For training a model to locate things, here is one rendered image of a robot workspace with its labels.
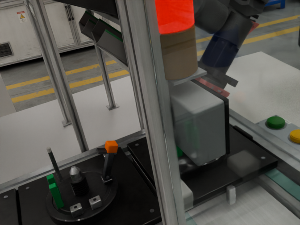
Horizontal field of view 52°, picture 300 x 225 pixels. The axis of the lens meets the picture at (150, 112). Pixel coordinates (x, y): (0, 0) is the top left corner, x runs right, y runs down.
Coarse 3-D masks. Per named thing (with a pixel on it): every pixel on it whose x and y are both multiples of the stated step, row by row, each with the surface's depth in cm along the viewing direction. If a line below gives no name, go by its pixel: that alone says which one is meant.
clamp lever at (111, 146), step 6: (108, 144) 57; (114, 144) 57; (96, 150) 58; (102, 150) 57; (108, 150) 57; (114, 150) 58; (108, 156) 58; (108, 162) 59; (108, 168) 59; (108, 174) 60
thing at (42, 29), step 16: (32, 0) 60; (32, 16) 91; (48, 32) 64; (48, 48) 65; (96, 48) 103; (128, 48) 72; (48, 64) 99; (128, 64) 75; (64, 80) 69; (64, 96) 70; (112, 96) 112; (64, 112) 108; (80, 128) 75; (144, 128) 83; (80, 144) 77
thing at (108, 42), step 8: (96, 24) 83; (104, 24) 84; (96, 32) 84; (104, 32) 72; (112, 32) 86; (120, 32) 86; (96, 40) 77; (104, 40) 73; (112, 40) 74; (120, 40) 74; (104, 48) 74; (112, 48) 75; (120, 48) 75; (120, 56) 76
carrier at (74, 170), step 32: (96, 160) 70; (128, 160) 69; (32, 192) 64; (64, 192) 60; (96, 192) 59; (128, 192) 60; (32, 224) 57; (64, 224) 55; (96, 224) 55; (128, 224) 54
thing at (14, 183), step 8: (128, 136) 79; (136, 136) 78; (144, 136) 78; (104, 144) 77; (120, 144) 77; (88, 152) 75; (96, 152) 75; (64, 160) 74; (72, 160) 74; (80, 160) 73; (48, 168) 72; (24, 176) 71; (32, 176) 71; (40, 176) 70; (0, 184) 70; (8, 184) 69; (16, 184) 70; (0, 192) 67; (160, 224) 54
